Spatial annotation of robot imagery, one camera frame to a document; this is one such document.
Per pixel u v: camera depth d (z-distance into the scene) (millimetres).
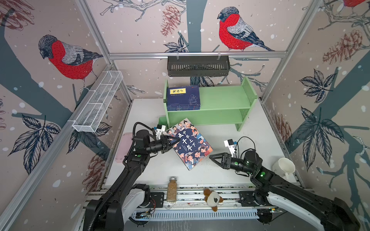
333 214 418
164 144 671
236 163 649
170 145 690
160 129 743
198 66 1049
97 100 781
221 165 627
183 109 777
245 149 635
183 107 764
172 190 728
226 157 636
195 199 750
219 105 778
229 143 708
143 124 725
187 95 794
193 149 728
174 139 733
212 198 712
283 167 758
